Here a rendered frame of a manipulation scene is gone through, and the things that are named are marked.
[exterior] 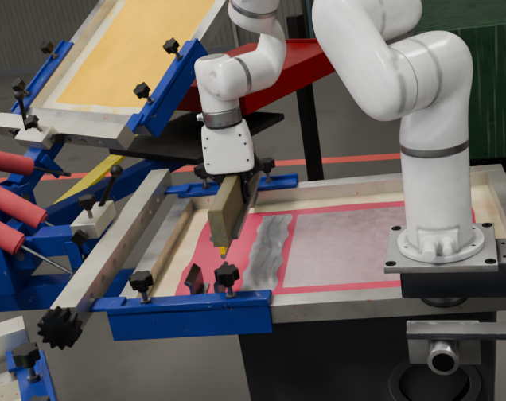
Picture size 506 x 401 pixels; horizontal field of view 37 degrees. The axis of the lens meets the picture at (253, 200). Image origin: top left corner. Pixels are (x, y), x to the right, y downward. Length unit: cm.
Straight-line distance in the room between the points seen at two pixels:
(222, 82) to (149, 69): 88
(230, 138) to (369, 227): 38
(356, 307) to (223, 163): 41
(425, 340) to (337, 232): 58
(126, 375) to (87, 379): 16
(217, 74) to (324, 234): 46
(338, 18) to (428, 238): 33
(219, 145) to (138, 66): 83
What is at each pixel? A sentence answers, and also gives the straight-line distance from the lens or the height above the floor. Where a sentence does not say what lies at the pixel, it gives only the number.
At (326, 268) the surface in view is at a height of 96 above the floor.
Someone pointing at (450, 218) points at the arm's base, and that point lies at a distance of 109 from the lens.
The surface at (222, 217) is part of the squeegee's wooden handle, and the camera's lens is 136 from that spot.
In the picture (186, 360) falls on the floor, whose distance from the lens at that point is 305.
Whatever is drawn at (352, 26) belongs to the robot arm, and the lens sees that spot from 98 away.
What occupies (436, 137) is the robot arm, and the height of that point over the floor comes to 132.
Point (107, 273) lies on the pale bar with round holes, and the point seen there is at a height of 102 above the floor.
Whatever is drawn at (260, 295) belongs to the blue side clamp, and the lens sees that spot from 134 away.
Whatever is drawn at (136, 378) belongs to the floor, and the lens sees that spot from 303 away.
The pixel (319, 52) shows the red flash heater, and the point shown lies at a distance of 272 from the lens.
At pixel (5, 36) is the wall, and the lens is 1019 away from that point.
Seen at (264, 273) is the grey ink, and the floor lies 96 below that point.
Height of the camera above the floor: 166
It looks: 22 degrees down
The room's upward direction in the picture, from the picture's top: 9 degrees counter-clockwise
